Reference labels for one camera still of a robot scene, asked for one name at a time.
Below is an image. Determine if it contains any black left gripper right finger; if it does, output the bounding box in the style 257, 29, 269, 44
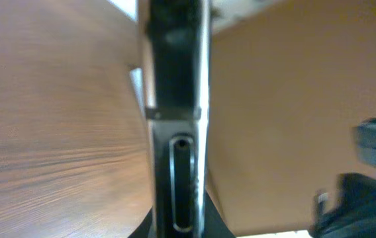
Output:
203, 192, 236, 238

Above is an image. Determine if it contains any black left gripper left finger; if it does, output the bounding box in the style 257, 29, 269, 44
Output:
128, 209, 154, 238

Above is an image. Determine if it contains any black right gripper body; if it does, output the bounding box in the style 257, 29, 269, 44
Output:
308, 118, 376, 238

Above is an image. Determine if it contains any black smartphone silver back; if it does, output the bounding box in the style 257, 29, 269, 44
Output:
138, 0, 212, 237

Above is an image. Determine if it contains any white power strip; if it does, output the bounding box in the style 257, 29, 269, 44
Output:
130, 67, 145, 116

